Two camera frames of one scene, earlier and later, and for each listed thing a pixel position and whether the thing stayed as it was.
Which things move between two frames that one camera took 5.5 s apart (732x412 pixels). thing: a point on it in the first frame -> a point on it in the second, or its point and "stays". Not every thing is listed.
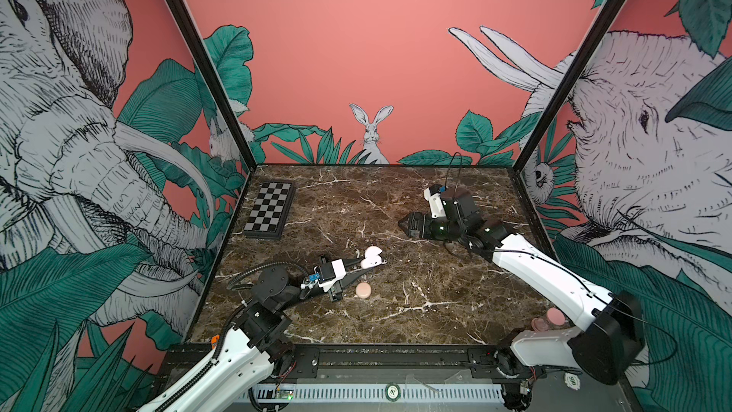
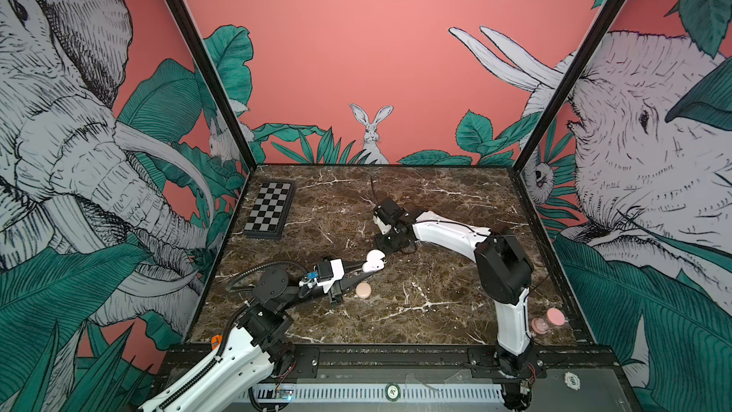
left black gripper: [336, 297] stays
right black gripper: [427, 225] -> [379, 237]
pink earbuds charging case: [363, 290] stays
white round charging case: [372, 257] stays
